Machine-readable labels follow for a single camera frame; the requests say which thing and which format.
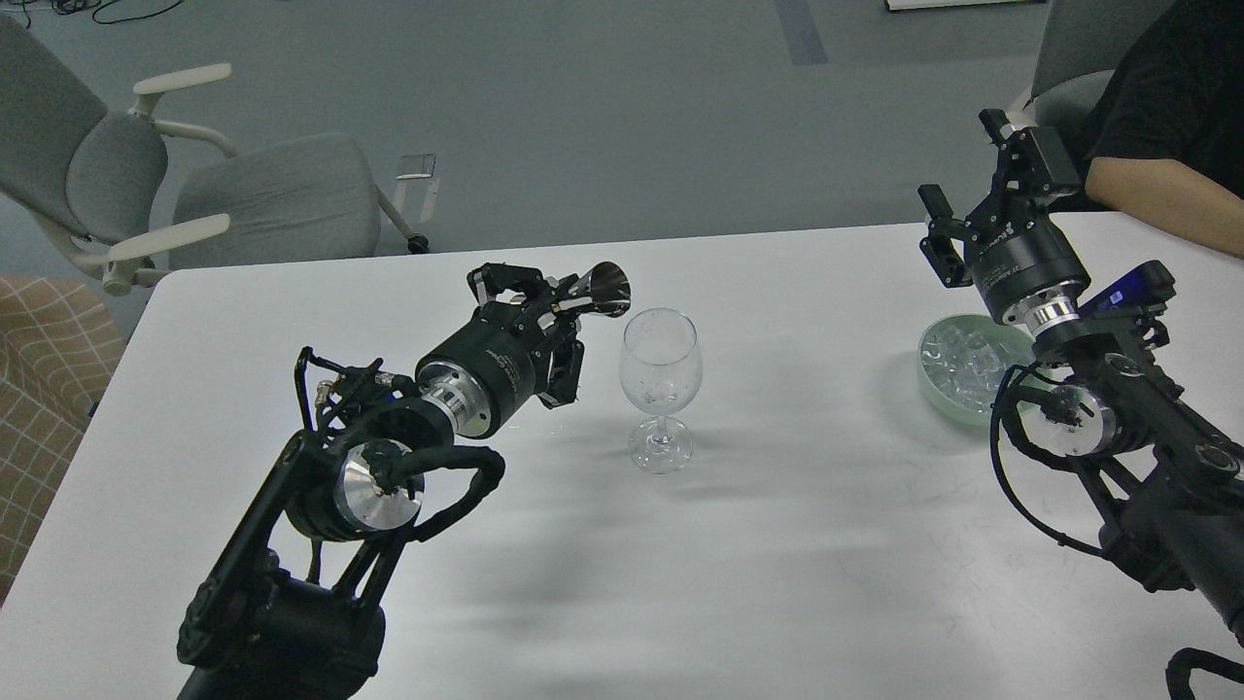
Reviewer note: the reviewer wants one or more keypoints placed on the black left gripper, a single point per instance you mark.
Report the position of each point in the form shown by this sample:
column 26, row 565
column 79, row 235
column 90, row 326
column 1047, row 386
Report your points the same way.
column 505, row 355

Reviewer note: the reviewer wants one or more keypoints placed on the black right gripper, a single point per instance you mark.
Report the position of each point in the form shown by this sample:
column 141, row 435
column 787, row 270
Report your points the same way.
column 1015, row 252

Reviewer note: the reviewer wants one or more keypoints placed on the steel cocktail jigger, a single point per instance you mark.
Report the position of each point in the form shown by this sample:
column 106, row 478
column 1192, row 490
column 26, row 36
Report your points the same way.
column 603, row 290

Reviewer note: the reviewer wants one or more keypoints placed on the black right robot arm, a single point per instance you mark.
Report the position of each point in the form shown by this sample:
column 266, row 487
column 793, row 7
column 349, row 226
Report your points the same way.
column 1093, row 402

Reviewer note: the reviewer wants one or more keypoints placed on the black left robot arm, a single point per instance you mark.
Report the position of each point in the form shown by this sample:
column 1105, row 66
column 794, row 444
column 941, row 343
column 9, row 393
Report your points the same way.
column 292, row 608

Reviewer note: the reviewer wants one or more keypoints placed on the clear wine glass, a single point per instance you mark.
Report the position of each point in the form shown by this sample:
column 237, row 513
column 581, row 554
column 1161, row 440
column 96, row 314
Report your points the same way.
column 661, row 372

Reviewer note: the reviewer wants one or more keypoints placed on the green bowl of ice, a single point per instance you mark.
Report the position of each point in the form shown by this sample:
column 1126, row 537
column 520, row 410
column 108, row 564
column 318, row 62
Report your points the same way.
column 961, row 360

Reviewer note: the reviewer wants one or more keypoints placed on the grey chair under person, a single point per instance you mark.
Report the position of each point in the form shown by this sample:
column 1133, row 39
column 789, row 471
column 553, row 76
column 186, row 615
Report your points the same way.
column 1083, row 43

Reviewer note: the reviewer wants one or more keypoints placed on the person in black shirt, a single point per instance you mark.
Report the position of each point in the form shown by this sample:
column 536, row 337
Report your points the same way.
column 1163, row 143

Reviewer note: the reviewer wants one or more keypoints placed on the grey office chair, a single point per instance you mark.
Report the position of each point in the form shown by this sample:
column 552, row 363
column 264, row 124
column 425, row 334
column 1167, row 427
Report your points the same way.
column 128, row 198

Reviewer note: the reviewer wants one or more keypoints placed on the beige checkered cushion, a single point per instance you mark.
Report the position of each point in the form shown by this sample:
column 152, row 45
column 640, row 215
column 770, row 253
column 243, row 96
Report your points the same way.
column 59, row 349

